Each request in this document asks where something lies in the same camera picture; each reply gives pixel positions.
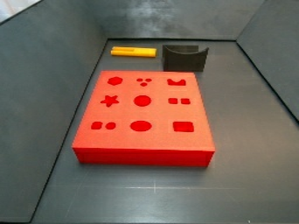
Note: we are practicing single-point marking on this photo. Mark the yellow square-circle peg object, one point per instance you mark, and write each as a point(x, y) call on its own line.
point(133, 51)

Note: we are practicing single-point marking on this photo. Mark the red shape fixture block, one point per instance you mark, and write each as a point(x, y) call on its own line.
point(144, 120)

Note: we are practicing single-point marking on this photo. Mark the black curved regrasp stand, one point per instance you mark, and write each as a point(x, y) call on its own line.
point(182, 58)

